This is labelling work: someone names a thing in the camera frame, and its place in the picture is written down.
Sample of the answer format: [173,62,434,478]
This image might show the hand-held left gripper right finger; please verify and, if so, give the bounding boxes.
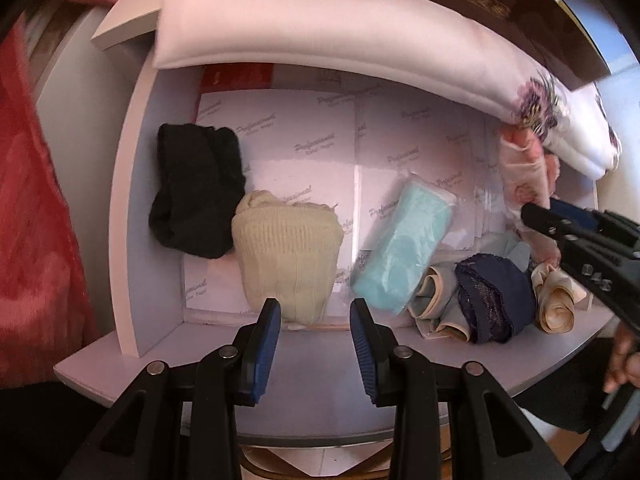
[349,298,571,480]

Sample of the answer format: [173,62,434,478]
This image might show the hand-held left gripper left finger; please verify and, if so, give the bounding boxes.
[60,297,283,480]

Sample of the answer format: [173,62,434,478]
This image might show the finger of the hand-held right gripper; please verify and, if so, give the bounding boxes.
[549,198,640,248]
[520,202,640,336]

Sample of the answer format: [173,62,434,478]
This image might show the pink floral cloth bundle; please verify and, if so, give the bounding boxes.
[497,122,563,266]

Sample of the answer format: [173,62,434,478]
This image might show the light blue cloth bundle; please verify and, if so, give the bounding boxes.
[407,265,473,346]

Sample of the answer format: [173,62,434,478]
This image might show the cream cloth bundle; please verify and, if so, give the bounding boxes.
[531,259,593,333]

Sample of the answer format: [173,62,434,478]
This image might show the navy lace cloth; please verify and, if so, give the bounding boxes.
[454,253,537,345]

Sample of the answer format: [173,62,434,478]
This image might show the cream knit cloth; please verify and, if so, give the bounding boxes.
[231,190,346,324]

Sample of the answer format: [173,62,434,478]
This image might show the mint cloth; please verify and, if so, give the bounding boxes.
[350,172,458,316]

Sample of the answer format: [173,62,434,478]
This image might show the gold tin box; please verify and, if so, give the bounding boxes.
[217,0,613,92]

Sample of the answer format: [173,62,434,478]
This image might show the person's right hand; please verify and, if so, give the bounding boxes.
[602,322,640,396]

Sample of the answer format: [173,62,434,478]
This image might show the dark cloth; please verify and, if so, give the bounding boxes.
[515,345,621,436]

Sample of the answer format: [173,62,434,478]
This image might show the black knit cloth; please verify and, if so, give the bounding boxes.
[148,122,247,260]

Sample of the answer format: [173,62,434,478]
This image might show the white printed liner papers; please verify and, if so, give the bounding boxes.
[182,87,501,321]

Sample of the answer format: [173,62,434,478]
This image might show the red fleece blanket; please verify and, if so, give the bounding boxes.
[0,0,131,391]

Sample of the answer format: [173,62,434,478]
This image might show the red flat packet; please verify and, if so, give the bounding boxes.
[199,62,275,95]

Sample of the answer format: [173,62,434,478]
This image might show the white purple floral folded cloth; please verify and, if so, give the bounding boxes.
[152,0,623,181]

